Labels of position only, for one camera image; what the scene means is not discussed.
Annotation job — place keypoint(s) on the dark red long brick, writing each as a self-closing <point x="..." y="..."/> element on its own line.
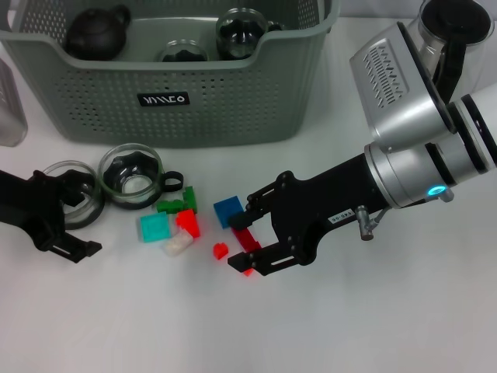
<point x="244" y="237"/>

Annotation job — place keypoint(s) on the dark green toy brick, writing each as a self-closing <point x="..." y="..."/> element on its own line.
<point x="169" y="205"/>

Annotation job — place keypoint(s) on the blue square toy plate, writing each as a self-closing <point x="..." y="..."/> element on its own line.
<point x="225" y="210"/>

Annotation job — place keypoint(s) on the small red square brick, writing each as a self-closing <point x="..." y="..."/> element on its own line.
<point x="247" y="272"/>

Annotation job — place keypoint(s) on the orange-red wedge toy brick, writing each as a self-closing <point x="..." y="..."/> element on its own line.
<point x="188" y="221"/>

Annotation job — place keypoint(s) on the white toy brick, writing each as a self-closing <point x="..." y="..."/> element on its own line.
<point x="176" y="245"/>

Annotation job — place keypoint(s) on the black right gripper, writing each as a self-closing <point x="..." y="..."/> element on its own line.
<point x="326" y="202"/>

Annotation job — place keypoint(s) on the teal square toy plate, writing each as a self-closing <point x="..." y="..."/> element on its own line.
<point x="155" y="228"/>

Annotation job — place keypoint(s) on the grey-green perforated storage bin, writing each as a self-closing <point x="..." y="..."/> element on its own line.
<point x="233" y="101"/>

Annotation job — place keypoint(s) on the small red notched brick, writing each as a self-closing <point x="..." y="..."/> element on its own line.
<point x="220" y="252"/>

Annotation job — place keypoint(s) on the dark clay teapot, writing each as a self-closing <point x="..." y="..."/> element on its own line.
<point x="97" y="35"/>

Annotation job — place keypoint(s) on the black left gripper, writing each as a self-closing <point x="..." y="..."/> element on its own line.
<point x="35" y="210"/>

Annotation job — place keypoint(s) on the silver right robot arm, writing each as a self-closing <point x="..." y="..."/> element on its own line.
<point x="404" y="116"/>

